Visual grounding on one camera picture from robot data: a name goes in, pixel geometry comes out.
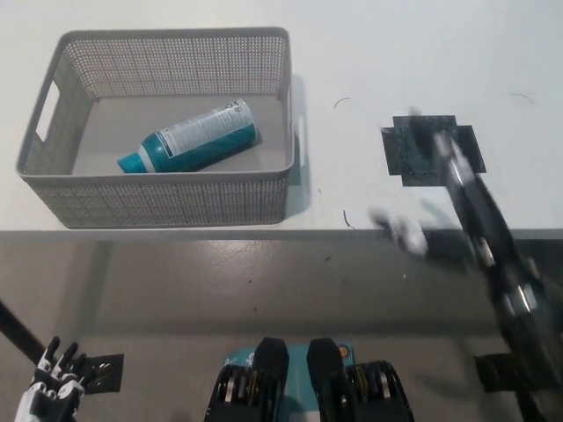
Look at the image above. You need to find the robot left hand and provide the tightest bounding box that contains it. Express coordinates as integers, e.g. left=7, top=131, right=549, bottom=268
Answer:
left=15, top=336, right=96, bottom=422

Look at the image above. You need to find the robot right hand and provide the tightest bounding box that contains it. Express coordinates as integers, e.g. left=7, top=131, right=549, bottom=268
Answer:
left=368, top=107, right=536, bottom=282

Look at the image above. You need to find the teal white air spray can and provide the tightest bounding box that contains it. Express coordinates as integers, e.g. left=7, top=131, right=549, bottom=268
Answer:
left=116, top=98, right=258, bottom=175

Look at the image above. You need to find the black floor tape patch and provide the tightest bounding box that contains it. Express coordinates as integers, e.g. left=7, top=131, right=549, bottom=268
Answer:
left=473, top=351, right=529, bottom=393
left=81, top=353, right=124, bottom=393

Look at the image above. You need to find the black table leg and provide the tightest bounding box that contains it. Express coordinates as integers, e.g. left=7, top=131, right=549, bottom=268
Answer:
left=0, top=297, right=48, bottom=368

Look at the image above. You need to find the black tape patch on table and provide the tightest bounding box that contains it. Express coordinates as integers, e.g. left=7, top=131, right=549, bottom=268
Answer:
left=380, top=114, right=488, bottom=188

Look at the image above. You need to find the grey perforated plastic basket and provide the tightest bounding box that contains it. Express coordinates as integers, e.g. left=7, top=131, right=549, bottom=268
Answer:
left=16, top=25, right=307, bottom=229

